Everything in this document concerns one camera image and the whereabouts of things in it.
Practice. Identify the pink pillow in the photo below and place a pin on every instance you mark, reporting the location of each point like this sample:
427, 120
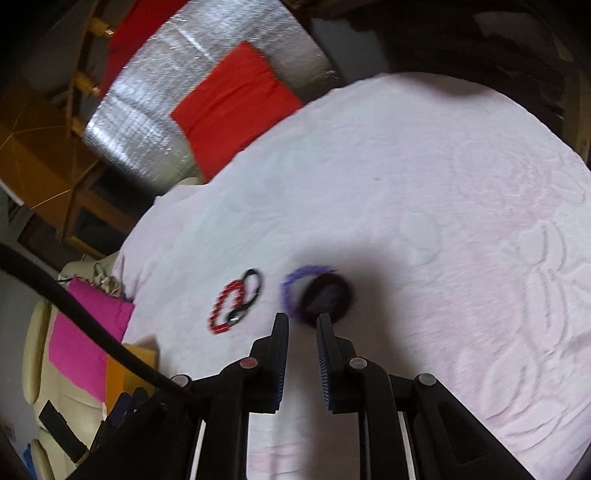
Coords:
83, 341

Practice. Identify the wooden railing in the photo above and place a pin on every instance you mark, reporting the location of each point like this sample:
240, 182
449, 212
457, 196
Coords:
85, 83

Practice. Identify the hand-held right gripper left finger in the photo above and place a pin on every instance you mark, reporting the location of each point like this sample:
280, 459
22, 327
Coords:
278, 369

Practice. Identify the red pillow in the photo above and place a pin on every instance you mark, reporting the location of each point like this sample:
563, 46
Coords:
231, 101

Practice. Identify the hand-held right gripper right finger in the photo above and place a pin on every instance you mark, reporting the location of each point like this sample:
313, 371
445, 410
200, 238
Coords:
324, 364

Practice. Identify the orange box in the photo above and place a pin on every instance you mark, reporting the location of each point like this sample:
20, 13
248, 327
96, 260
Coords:
122, 374

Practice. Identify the red cloth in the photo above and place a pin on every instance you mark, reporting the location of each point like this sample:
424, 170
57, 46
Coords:
138, 27

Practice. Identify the silver foil panel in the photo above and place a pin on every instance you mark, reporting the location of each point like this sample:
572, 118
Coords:
152, 92

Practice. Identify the beige leather sofa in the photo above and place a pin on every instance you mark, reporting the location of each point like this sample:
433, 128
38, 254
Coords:
41, 369

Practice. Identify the patterned cloth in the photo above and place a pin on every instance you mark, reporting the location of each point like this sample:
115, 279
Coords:
105, 281

